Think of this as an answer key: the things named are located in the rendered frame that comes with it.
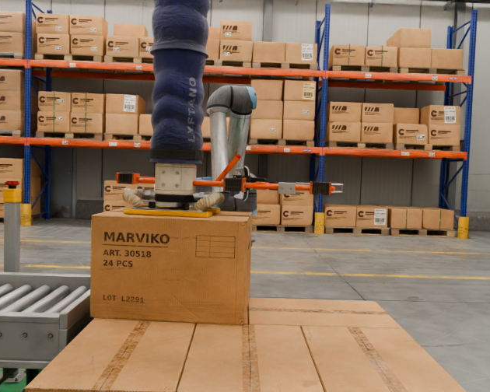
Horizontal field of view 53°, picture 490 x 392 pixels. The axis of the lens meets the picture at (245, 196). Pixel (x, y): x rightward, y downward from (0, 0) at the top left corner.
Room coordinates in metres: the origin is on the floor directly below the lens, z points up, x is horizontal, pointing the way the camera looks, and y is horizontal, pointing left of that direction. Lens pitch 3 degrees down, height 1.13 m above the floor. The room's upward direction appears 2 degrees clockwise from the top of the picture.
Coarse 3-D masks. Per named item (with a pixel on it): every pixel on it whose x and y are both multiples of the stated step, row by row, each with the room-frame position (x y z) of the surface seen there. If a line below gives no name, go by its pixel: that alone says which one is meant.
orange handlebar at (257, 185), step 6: (138, 180) 2.06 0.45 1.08; (144, 180) 2.05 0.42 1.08; (150, 180) 2.05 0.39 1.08; (198, 180) 2.03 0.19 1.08; (204, 180) 2.07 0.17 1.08; (210, 186) 2.02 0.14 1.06; (216, 186) 2.02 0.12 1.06; (222, 186) 2.01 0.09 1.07; (246, 186) 2.00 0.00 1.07; (252, 186) 2.00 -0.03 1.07; (258, 186) 1.99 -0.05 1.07; (264, 186) 1.99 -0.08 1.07; (270, 186) 1.99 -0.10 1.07; (276, 186) 1.99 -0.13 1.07; (300, 186) 1.98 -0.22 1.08; (306, 186) 1.97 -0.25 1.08
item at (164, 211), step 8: (128, 208) 1.96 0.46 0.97; (136, 208) 1.95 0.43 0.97; (144, 208) 1.95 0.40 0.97; (152, 208) 1.94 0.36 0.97; (160, 208) 1.96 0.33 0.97; (168, 208) 1.97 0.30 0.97; (176, 208) 1.98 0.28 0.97; (184, 208) 1.95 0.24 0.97; (184, 216) 1.91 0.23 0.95; (192, 216) 1.91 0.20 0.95; (200, 216) 1.91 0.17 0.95; (208, 216) 1.92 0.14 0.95
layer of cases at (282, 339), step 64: (128, 320) 1.86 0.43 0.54; (256, 320) 1.91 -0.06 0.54; (320, 320) 1.94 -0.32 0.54; (384, 320) 1.97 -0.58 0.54; (64, 384) 1.30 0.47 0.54; (128, 384) 1.31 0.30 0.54; (192, 384) 1.32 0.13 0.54; (256, 384) 1.33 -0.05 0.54; (320, 384) 1.35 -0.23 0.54; (384, 384) 1.36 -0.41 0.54; (448, 384) 1.37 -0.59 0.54
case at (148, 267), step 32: (96, 224) 1.88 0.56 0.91; (128, 224) 1.88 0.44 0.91; (160, 224) 1.87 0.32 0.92; (192, 224) 1.86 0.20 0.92; (224, 224) 1.85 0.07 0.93; (96, 256) 1.88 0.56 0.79; (128, 256) 1.88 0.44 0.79; (160, 256) 1.87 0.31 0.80; (192, 256) 1.86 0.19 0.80; (224, 256) 1.85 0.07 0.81; (96, 288) 1.88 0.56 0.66; (128, 288) 1.88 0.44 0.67; (160, 288) 1.87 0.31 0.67; (192, 288) 1.86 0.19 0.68; (224, 288) 1.85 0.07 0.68; (160, 320) 1.87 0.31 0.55; (192, 320) 1.86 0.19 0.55; (224, 320) 1.85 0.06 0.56
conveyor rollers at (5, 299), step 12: (0, 288) 2.27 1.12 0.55; (12, 288) 2.35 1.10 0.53; (24, 288) 2.30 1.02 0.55; (48, 288) 2.34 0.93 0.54; (60, 288) 2.31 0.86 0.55; (84, 288) 2.34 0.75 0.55; (0, 300) 2.07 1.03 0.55; (12, 300) 2.16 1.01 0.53; (24, 300) 2.09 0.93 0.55; (36, 300) 2.19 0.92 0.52; (48, 300) 2.12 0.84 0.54; (72, 300) 2.15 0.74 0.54; (36, 312) 1.97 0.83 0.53; (48, 312) 1.92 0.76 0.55
